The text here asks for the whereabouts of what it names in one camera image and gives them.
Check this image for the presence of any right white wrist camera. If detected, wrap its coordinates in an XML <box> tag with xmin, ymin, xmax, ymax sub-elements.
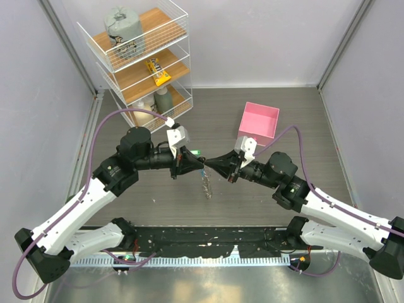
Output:
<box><xmin>234</xmin><ymin>136</ymin><xmax>257</xmax><ymax>169</ymax></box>

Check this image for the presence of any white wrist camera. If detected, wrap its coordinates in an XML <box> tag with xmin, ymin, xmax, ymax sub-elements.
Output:
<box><xmin>234</xmin><ymin>136</ymin><xmax>257</xmax><ymax>169</ymax></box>
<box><xmin>165</xmin><ymin>117</ymin><xmax>190</xmax><ymax>158</ymax></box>

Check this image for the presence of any green pump bottle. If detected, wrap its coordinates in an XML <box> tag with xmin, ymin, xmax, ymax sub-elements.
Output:
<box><xmin>154</xmin><ymin>86</ymin><xmax>174</xmax><ymax>116</ymax></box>

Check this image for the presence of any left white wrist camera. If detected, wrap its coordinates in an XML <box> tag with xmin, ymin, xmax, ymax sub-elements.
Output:
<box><xmin>165</xmin><ymin>117</ymin><xmax>190</xmax><ymax>158</ymax></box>

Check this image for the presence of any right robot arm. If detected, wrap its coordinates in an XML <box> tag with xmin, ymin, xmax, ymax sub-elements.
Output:
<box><xmin>205</xmin><ymin>151</ymin><xmax>403</xmax><ymax>280</ymax></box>

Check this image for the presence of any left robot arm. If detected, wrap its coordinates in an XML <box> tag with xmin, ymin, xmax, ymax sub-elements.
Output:
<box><xmin>15</xmin><ymin>126</ymin><xmax>204</xmax><ymax>284</ymax></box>

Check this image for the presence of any grey wrapped paper roll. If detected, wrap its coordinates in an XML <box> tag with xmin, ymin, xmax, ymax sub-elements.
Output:
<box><xmin>104</xmin><ymin>6</ymin><xmax>146</xmax><ymax>59</ymax></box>

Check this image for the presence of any cream pump bottle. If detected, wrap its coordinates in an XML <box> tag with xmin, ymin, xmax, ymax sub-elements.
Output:
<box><xmin>133</xmin><ymin>100</ymin><xmax>154</xmax><ymax>126</ymax></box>

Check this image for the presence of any yellow candy bag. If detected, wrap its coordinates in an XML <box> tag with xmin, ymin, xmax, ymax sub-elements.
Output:
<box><xmin>145</xmin><ymin>58</ymin><xmax>172</xmax><ymax>87</ymax></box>

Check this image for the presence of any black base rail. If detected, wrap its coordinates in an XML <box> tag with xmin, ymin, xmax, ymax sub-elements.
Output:
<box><xmin>59</xmin><ymin>224</ymin><xmax>357</xmax><ymax>258</ymax></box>

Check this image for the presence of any white slotted cable duct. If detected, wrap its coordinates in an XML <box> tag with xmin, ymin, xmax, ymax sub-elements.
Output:
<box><xmin>71</xmin><ymin>252</ymin><xmax>290</xmax><ymax>268</ymax></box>

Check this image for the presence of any purple cable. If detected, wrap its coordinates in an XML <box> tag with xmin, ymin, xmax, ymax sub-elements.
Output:
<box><xmin>254</xmin><ymin>124</ymin><xmax>404</xmax><ymax>278</ymax></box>
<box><xmin>12</xmin><ymin>109</ymin><xmax>173</xmax><ymax>299</ymax></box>

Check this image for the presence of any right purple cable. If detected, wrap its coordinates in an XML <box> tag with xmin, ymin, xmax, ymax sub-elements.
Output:
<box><xmin>254</xmin><ymin>124</ymin><xmax>404</xmax><ymax>278</ymax></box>

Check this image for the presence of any white wire shelf rack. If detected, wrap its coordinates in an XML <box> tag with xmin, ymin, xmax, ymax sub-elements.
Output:
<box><xmin>77</xmin><ymin>1</ymin><xmax>193</xmax><ymax>119</ymax></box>

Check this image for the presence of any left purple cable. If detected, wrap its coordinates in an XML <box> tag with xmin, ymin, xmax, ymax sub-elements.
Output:
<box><xmin>12</xmin><ymin>109</ymin><xmax>173</xmax><ymax>299</ymax></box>

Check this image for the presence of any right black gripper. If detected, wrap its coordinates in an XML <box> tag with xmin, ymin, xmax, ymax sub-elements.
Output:
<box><xmin>205</xmin><ymin>148</ymin><xmax>280</xmax><ymax>189</ymax></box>

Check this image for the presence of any patterned jar on shelf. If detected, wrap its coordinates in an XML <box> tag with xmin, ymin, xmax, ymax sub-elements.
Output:
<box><xmin>136</xmin><ymin>95</ymin><xmax>157</xmax><ymax>112</ymax></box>

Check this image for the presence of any pink open drawer box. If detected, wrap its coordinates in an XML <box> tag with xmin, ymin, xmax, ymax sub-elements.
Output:
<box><xmin>238</xmin><ymin>102</ymin><xmax>280</xmax><ymax>146</ymax></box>

